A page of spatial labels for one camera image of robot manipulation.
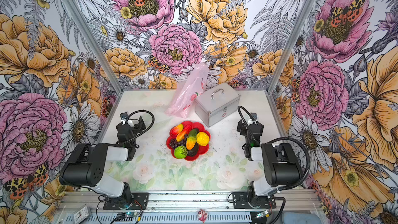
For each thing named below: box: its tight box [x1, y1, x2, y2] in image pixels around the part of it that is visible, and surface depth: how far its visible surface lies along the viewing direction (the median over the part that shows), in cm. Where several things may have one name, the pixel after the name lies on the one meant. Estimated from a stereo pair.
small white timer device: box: [72, 203, 92, 224], surface depth 71 cm
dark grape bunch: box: [169, 134, 188, 149], surface depth 89 cm
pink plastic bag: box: [164, 62, 210, 118], surface depth 95 cm
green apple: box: [173, 145, 189, 160], surface depth 82 cm
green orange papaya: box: [186, 128, 198, 151], surface depth 87 cm
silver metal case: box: [194, 82, 241, 128], surface depth 98 cm
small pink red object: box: [197, 208, 208, 224], surface depth 69 cm
